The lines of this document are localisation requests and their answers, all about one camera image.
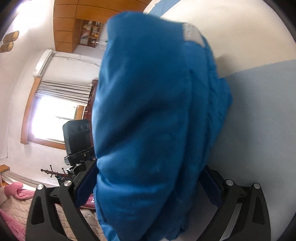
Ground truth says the blue quilted puffer jacket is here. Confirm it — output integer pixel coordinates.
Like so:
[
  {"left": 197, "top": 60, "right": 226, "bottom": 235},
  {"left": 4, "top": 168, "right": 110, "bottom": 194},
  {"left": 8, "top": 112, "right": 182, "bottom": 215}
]
[{"left": 92, "top": 12, "right": 232, "bottom": 240}]

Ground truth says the dark wooden headboard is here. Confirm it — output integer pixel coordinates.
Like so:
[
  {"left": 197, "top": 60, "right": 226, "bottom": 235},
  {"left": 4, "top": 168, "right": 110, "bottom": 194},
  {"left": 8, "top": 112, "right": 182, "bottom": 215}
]
[{"left": 83, "top": 79, "right": 98, "bottom": 145}]

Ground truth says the wooden framed window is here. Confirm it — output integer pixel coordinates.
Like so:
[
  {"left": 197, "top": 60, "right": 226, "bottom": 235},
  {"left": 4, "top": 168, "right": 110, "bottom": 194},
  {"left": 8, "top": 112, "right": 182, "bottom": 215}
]
[{"left": 21, "top": 77, "right": 85, "bottom": 150}]

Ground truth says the grey striped curtain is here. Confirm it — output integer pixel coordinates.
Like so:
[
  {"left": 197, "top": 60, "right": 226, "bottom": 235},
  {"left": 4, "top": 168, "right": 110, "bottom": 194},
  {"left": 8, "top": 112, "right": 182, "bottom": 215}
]
[{"left": 36, "top": 80, "right": 92, "bottom": 106}]

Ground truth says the wooden wardrobe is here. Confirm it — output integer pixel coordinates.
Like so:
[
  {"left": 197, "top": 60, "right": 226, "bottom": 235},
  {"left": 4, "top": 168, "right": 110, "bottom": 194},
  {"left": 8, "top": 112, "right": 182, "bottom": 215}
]
[{"left": 53, "top": 0, "right": 150, "bottom": 53}]

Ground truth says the blue and white bed blanket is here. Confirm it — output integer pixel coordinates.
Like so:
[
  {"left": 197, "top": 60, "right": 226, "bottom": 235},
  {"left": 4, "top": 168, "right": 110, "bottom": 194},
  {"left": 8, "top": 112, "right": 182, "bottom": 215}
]
[{"left": 144, "top": 1, "right": 295, "bottom": 240}]

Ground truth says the white wall air conditioner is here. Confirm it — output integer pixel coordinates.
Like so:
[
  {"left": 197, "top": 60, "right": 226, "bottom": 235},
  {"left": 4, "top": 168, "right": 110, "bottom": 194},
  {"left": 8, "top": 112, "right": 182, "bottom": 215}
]
[{"left": 33, "top": 49, "right": 54, "bottom": 78}]

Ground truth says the wooden wall shelf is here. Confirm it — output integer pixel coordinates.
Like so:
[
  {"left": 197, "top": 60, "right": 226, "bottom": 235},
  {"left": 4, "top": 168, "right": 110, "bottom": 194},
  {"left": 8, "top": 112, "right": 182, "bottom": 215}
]
[{"left": 79, "top": 20, "right": 104, "bottom": 48}]

